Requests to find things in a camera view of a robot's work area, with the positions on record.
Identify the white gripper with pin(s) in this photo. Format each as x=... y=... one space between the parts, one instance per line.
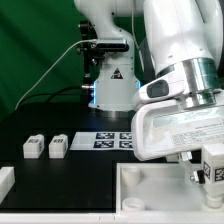
x=163 y=126

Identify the white square tabletop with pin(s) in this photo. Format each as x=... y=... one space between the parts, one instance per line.
x=149 y=188

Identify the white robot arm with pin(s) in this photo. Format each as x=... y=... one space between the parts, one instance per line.
x=184 y=36

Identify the white marker base sheet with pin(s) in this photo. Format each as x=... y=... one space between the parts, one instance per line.
x=102 y=141

